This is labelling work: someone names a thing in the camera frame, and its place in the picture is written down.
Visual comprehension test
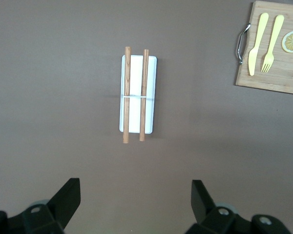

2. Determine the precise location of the brown table cover mat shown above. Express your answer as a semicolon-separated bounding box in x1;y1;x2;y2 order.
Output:
0;0;293;234

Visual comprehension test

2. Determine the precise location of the brown wooden chopstick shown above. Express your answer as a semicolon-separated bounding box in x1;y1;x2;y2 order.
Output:
139;49;150;142
123;46;132;144

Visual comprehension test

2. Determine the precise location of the white rectangular tray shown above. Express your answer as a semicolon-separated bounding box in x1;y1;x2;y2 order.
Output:
119;55;158;134

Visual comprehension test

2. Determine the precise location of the yellow plastic fork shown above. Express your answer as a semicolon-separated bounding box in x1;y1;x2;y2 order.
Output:
260;14;285;74

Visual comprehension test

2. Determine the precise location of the yellow plastic knife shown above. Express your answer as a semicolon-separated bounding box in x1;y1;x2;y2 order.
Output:
248;12;270;77

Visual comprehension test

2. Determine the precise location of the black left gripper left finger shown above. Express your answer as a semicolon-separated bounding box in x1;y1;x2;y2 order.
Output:
0;177;82;234

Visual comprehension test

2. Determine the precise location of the wooden cutting board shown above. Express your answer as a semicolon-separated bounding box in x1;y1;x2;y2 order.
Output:
235;0;293;96

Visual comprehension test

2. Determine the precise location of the lemon slice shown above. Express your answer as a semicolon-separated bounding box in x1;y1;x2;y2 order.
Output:
281;31;293;54

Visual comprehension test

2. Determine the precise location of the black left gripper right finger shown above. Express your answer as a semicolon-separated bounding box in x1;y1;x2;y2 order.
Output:
184;179;292;234

